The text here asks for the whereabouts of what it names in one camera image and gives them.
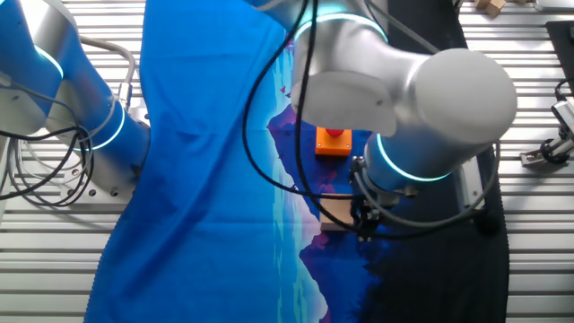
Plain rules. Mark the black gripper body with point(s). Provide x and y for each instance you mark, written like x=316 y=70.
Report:
x=374 y=205

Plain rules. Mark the wooden blocks pile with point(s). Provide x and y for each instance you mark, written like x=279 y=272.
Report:
x=493 y=6

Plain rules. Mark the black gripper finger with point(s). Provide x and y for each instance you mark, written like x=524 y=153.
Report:
x=373 y=229
x=363 y=222

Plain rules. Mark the small wooden block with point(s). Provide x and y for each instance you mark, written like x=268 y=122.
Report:
x=334 y=213

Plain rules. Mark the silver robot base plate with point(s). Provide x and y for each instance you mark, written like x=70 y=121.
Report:
x=105 y=190

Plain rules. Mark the silver camera on bracket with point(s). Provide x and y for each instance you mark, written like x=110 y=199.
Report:
x=566 y=116

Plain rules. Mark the blue landscape printed cloth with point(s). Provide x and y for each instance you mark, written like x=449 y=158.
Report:
x=202 y=179

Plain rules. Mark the orange box with red button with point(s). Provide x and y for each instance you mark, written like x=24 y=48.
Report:
x=333 y=143

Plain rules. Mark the black mat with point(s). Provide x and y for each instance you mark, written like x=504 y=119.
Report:
x=562 y=45

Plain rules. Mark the silver camera mounting bracket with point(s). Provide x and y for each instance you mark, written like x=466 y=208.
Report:
x=545 y=152

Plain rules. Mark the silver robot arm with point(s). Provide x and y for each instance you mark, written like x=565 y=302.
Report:
x=426 y=103

